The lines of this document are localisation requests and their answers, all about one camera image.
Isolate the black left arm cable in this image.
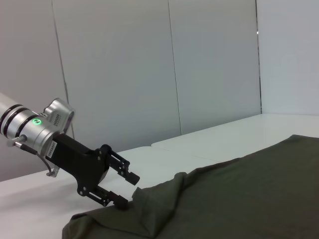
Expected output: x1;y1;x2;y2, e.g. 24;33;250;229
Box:
7;134;55;175

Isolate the dark green t-shirt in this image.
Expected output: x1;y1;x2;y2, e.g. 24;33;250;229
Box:
61;134;319;239

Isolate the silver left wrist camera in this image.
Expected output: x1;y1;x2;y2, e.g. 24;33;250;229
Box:
43;98;76;130

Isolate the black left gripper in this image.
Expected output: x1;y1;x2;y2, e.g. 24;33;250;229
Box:
45;133;141;210

